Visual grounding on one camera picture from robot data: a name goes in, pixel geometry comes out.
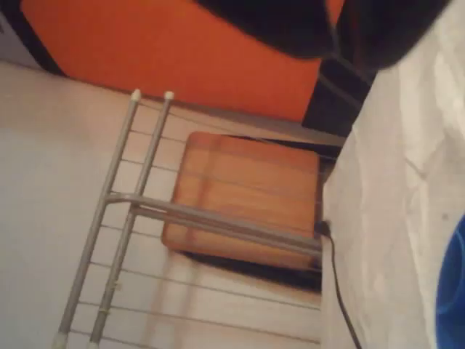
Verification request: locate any blue plastic bowl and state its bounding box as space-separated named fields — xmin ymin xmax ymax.
xmin=433 ymin=213 xmax=465 ymax=349

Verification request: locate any wooden stool seat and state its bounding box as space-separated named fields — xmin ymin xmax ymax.
xmin=161 ymin=131 xmax=323 ymax=269

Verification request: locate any white cloth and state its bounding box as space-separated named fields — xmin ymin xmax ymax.
xmin=320 ymin=0 xmax=465 ymax=349

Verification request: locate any grey metal drying rack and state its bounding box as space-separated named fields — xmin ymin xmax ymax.
xmin=50 ymin=89 xmax=346 ymax=349

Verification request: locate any orange panel with black frame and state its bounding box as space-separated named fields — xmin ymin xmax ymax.
xmin=0 ymin=0 xmax=376 ymax=138

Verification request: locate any black cable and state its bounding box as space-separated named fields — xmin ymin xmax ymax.
xmin=313 ymin=220 xmax=364 ymax=349

